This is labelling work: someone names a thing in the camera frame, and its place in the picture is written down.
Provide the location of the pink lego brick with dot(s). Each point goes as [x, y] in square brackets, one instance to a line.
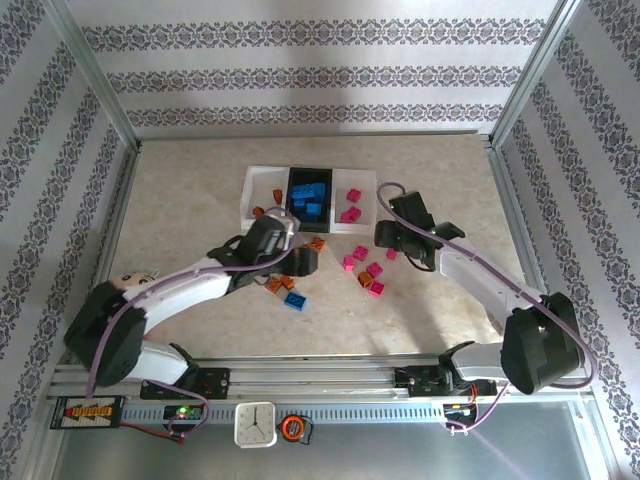
[360, 252]
[377, 288]
[351, 215]
[375, 269]
[354, 194]
[348, 262]
[391, 254]

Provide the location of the long blue lego brick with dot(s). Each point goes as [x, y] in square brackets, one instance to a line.
[312, 190]

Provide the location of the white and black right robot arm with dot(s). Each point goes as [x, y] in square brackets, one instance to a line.
[480, 275]

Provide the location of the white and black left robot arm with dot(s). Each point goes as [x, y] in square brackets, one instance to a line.
[185, 285]

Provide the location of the black plastic container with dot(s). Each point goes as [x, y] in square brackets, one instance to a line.
[315, 227]

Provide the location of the white plastic container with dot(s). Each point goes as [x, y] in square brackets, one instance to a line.
[367, 200]
[260, 185]

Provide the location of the orange and black tape measure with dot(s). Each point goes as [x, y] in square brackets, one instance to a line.
[294, 429]

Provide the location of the white square clock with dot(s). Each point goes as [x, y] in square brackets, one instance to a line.
[255, 425]

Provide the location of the pink plush doll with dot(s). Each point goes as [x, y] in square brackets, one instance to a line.
[131, 280]

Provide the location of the small green LED controller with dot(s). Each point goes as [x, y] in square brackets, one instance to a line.
[182, 411]

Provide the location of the grey metal shelf plate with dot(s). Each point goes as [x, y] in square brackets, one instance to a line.
[400, 455]

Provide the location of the black power board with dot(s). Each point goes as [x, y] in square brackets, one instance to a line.
[87, 412]

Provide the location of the aluminium frame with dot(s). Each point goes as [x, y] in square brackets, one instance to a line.
[310, 372]

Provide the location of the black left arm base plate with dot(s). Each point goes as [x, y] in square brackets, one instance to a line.
[215, 382]

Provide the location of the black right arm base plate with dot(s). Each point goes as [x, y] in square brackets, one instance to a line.
[420, 382]

